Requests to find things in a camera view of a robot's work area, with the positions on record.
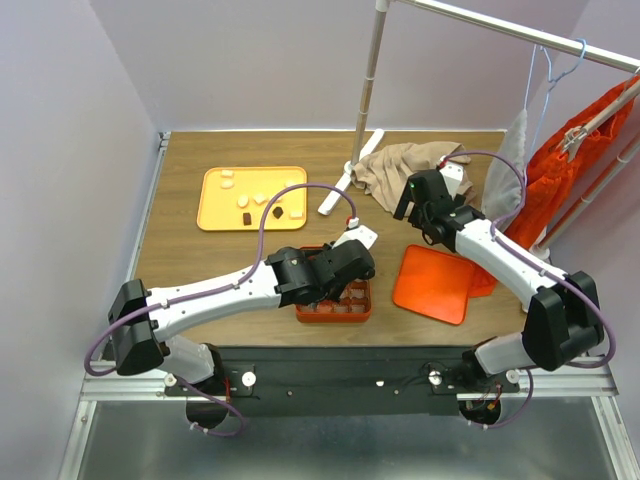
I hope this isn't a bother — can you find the blue wire hanger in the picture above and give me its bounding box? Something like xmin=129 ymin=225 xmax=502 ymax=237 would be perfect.
xmin=523 ymin=38 xmax=588 ymax=158

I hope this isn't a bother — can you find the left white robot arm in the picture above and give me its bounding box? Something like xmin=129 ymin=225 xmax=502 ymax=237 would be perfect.
xmin=108 ymin=235 xmax=375 ymax=395

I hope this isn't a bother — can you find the light orange tray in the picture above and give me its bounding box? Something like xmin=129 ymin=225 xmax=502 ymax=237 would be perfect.
xmin=196 ymin=166 xmax=307 ymax=232

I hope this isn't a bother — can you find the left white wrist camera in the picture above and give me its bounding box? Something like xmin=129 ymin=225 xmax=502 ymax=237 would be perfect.
xmin=332 ymin=216 xmax=378 ymax=250

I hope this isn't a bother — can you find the orange box lid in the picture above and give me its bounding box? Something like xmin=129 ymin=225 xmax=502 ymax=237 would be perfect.
xmin=392 ymin=244 xmax=475 ymax=326

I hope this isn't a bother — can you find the beige crumpled cloth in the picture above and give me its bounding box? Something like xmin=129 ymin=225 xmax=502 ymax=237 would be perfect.
xmin=351 ymin=141 xmax=465 ymax=213

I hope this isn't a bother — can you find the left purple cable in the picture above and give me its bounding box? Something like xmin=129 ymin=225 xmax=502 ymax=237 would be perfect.
xmin=84 ymin=182 xmax=362 ymax=437

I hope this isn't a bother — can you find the wooden clothes hanger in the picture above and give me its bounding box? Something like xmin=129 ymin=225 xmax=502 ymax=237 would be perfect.
xmin=562 ymin=68 xmax=639 ymax=163

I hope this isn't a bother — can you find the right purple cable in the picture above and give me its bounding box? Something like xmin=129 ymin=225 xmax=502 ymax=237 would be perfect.
xmin=439 ymin=149 xmax=617 ymax=430

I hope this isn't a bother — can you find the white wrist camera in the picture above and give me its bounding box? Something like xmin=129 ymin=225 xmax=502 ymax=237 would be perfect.
xmin=332 ymin=216 xmax=378 ymax=250
xmin=439 ymin=161 xmax=465 ymax=199

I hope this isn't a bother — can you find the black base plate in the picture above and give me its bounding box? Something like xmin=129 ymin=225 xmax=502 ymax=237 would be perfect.
xmin=197 ymin=346 xmax=519 ymax=417

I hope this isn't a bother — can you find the purple cable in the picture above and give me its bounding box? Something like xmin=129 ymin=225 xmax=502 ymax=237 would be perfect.
xmin=84 ymin=182 xmax=362 ymax=437
xmin=439 ymin=149 xmax=617 ymax=430

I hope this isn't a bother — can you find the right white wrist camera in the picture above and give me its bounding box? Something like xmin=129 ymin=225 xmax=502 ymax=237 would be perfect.
xmin=439 ymin=161 xmax=465 ymax=199

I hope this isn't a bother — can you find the aluminium rail frame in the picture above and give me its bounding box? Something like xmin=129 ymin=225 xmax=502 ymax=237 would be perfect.
xmin=63 ymin=130 xmax=639 ymax=479

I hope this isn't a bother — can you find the grey garment on hanger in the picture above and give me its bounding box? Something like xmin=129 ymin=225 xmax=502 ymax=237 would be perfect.
xmin=481 ymin=108 xmax=528 ymax=231

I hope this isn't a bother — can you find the white clothes rack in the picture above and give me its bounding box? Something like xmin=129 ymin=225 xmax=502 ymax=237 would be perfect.
xmin=318 ymin=1 xmax=639 ymax=216

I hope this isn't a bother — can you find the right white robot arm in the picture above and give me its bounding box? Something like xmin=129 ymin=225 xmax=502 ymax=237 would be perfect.
xmin=393 ymin=169 xmax=605 ymax=392

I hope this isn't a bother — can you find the orange garment on hanger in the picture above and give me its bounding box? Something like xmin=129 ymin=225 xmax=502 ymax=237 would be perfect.
xmin=469 ymin=82 xmax=635 ymax=298

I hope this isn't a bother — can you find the orange compartment box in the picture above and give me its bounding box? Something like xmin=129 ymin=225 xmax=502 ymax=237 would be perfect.
xmin=295 ymin=240 xmax=375 ymax=324

